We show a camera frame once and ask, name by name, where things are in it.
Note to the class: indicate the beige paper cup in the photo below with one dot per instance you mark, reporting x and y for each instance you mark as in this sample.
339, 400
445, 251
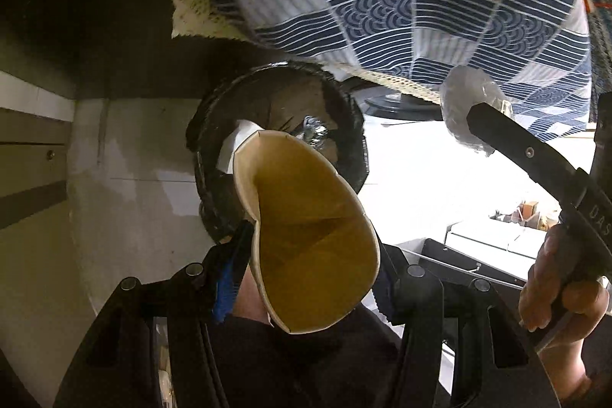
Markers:
315, 253

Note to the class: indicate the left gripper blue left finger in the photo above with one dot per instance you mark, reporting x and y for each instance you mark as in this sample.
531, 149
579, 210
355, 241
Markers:
232, 260

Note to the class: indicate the black lined trash bin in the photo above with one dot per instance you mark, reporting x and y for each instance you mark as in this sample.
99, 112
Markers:
272, 99

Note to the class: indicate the blue patterned wall cloth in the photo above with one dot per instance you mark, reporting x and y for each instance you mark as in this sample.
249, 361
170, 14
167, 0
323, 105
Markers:
599, 22

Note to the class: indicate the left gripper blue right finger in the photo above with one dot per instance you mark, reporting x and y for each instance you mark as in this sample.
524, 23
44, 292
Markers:
393, 265

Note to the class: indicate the person's right hand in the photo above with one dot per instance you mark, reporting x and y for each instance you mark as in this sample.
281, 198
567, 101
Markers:
585, 301

